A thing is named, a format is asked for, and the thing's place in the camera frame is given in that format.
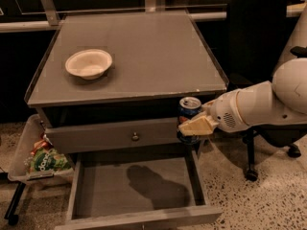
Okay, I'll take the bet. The open grey middle drawer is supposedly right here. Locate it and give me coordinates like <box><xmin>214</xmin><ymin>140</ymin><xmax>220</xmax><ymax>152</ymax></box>
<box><xmin>55</xmin><ymin>148</ymin><xmax>222</xmax><ymax>230</ymax></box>

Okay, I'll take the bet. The red snack bag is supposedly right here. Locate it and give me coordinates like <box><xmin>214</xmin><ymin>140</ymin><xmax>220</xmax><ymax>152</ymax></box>
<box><xmin>31</xmin><ymin>133</ymin><xmax>53</xmax><ymax>155</ymax></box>

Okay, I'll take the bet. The blue pepsi can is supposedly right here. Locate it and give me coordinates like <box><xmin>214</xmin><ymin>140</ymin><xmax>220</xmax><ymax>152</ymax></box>
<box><xmin>177</xmin><ymin>97</ymin><xmax>201</xmax><ymax>145</ymax></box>

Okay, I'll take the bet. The white paper bowl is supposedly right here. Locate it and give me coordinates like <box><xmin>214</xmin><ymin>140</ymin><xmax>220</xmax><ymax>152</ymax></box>
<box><xmin>65</xmin><ymin>49</ymin><xmax>112</xmax><ymax>80</ymax></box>

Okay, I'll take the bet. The black office chair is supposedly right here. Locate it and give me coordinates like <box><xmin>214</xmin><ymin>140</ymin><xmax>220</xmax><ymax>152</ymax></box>
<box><xmin>211</xmin><ymin>0</ymin><xmax>307</xmax><ymax>182</ymax></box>

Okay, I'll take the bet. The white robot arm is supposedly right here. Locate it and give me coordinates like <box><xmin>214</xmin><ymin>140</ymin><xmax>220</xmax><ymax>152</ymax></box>
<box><xmin>177</xmin><ymin>6</ymin><xmax>307</xmax><ymax>136</ymax></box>

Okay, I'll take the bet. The metal rail with brackets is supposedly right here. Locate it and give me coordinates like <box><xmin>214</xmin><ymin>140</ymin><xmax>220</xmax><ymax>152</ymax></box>
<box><xmin>0</xmin><ymin>0</ymin><xmax>306</xmax><ymax>33</ymax></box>

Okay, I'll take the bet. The grey top drawer with knob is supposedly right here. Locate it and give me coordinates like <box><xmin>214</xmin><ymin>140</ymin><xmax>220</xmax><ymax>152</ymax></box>
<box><xmin>46</xmin><ymin>118</ymin><xmax>179</xmax><ymax>153</ymax></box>

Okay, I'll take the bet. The grey drawer cabinet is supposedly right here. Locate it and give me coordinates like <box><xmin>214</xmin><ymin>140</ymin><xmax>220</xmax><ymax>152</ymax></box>
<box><xmin>23</xmin><ymin>10</ymin><xmax>229</xmax><ymax>230</ymax></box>

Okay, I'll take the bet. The green chip bag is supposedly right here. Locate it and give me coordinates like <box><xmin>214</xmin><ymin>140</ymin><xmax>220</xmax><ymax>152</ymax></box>
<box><xmin>29</xmin><ymin>148</ymin><xmax>71</xmax><ymax>173</ymax></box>

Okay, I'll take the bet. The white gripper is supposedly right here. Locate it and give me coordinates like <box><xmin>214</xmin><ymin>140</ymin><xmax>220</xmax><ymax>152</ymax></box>
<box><xmin>178</xmin><ymin>90</ymin><xmax>248</xmax><ymax>136</ymax></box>

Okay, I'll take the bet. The clear plastic bin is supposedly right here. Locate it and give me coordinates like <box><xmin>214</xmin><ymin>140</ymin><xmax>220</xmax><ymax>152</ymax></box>
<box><xmin>8</xmin><ymin>115</ymin><xmax>74</xmax><ymax>187</ymax></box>

